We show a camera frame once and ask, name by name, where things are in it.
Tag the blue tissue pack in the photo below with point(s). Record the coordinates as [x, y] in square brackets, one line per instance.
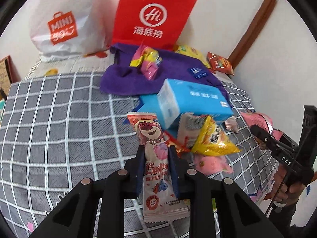
[177, 97]

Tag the yellow Lays chips bag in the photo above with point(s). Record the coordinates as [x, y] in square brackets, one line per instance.
[191, 52]

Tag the right hand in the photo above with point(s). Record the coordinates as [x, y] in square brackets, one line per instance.
[284, 194]

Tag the red candy packet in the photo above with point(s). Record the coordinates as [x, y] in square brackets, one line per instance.
[171, 141]

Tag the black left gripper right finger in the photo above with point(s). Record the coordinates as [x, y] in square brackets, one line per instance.
[217, 200]

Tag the red paper Haidilao bag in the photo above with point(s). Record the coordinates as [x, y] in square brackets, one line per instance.
[154, 23]

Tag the purple cloth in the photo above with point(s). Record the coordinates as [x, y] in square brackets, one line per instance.
[123, 80]

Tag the orange Lays chips bag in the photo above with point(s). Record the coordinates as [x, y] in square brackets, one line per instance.
[220, 64]

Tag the grey checked blanket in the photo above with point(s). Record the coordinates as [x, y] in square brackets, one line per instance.
[57, 130]

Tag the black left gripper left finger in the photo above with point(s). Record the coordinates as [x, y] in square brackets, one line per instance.
[96, 208]

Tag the yellow snack bag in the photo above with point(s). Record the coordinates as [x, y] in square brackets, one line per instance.
[212, 140]

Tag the large pink snack bag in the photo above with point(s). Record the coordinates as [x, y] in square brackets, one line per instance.
[265, 122]

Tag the Lotso strawberry bear packet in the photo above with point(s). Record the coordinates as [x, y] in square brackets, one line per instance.
[159, 199]

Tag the brown wooden door frame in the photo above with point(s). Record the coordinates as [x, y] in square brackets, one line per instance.
[253, 31]

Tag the white Miniso plastic bag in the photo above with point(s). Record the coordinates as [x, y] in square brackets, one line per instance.
[63, 29]

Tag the blue snack packet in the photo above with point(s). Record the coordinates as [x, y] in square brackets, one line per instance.
[197, 73]

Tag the pink peach snack packet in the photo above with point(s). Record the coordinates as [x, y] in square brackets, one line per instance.
[209, 165]

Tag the yellow magenta chips bag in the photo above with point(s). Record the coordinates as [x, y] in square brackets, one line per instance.
[147, 60]

